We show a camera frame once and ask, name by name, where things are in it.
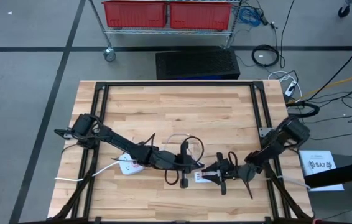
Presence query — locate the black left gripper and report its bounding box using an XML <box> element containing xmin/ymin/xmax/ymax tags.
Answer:
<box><xmin>166</xmin><ymin>142</ymin><xmax>205</xmax><ymax>189</ymax></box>

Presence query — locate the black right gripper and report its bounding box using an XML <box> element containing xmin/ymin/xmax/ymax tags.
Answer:
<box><xmin>201</xmin><ymin>152</ymin><xmax>242</xmax><ymax>195</ymax></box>

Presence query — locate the white USB cable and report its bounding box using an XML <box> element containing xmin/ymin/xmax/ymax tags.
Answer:
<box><xmin>162</xmin><ymin>133</ymin><xmax>203</xmax><ymax>166</ymax></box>

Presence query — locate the black USB cable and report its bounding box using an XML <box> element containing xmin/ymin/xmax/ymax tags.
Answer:
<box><xmin>111</xmin><ymin>157</ymin><xmax>138</xmax><ymax>164</ymax></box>

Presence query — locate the black perforated computer case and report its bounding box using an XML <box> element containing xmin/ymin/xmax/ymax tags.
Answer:
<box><xmin>155</xmin><ymin>48</ymin><xmax>241</xmax><ymax>80</ymax></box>

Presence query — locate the white printed booklet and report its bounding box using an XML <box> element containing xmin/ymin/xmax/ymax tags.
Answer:
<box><xmin>299</xmin><ymin>150</ymin><xmax>345</xmax><ymax>192</ymax></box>

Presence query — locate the white floor power strip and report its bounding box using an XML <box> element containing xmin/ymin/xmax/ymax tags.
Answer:
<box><xmin>284</xmin><ymin>80</ymin><xmax>298</xmax><ymax>97</ymax></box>

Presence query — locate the black side stand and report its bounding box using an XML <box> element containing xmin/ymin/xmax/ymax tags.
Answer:
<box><xmin>303</xmin><ymin>154</ymin><xmax>352</xmax><ymax>224</ymax></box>

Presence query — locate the red plastic bin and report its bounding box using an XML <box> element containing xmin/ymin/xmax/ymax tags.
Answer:
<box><xmin>101</xmin><ymin>0</ymin><xmax>167</xmax><ymax>29</ymax></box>
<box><xmin>169</xmin><ymin>1</ymin><xmax>233</xmax><ymax>31</ymax></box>

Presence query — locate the black caster wheel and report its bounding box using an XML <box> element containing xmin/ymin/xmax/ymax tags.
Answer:
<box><xmin>337</xmin><ymin>0</ymin><xmax>352</xmax><ymax>18</ymax></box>

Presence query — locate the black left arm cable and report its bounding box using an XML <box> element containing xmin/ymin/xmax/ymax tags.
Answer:
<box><xmin>163</xmin><ymin>136</ymin><xmax>205</xmax><ymax>187</ymax></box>

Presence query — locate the black table frame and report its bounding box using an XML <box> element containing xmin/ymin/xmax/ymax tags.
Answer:
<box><xmin>48</xmin><ymin>80</ymin><xmax>313</xmax><ymax>224</ymax></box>

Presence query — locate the white power strip cord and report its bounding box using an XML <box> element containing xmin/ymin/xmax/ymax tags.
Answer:
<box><xmin>53</xmin><ymin>161</ymin><xmax>121</xmax><ymax>182</ymax></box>

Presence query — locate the black cable coil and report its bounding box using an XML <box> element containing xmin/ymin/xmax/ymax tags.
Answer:
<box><xmin>251</xmin><ymin>44</ymin><xmax>281</xmax><ymax>68</ymax></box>

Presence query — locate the chrome wire shelf rack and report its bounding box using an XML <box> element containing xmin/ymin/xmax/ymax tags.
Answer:
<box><xmin>88</xmin><ymin>0</ymin><xmax>243</xmax><ymax>62</ymax></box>

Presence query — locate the black hanging cable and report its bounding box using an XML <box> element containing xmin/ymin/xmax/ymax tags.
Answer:
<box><xmin>279</xmin><ymin>0</ymin><xmax>297</xmax><ymax>68</ymax></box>

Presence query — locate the yellow cable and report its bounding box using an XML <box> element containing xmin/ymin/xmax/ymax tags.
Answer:
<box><xmin>287</xmin><ymin>70</ymin><xmax>352</xmax><ymax>103</ymax></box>

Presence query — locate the black tangled floor cable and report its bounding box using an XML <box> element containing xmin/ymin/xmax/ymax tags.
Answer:
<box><xmin>306</xmin><ymin>85</ymin><xmax>352</xmax><ymax>141</ymax></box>

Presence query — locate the blue cable coil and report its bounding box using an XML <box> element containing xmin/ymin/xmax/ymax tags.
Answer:
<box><xmin>238</xmin><ymin>6</ymin><xmax>262</xmax><ymax>27</ymax></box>

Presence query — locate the black diagonal floor cable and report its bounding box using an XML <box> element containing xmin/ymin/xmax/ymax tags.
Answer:
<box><xmin>303</xmin><ymin>30</ymin><xmax>352</xmax><ymax>103</ymax></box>

